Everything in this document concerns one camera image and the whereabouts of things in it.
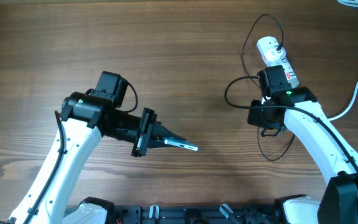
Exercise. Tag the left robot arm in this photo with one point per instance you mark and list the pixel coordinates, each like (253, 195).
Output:
(84, 120)

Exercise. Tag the turquoise screen Galaxy smartphone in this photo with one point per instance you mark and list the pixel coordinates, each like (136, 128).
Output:
(180, 143)

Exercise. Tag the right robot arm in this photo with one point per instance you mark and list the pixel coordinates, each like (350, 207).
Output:
(298, 110)

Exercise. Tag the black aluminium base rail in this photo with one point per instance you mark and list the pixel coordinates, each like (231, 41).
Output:
(248, 214)

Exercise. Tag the white power strip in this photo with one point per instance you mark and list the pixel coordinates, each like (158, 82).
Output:
(267, 47)

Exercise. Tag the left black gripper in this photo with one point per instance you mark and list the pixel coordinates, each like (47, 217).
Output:
(145, 138)

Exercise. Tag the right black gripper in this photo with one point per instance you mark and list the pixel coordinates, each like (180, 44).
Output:
(253, 119)

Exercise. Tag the white USB charger plug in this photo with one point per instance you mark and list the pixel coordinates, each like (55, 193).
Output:
(273, 54)

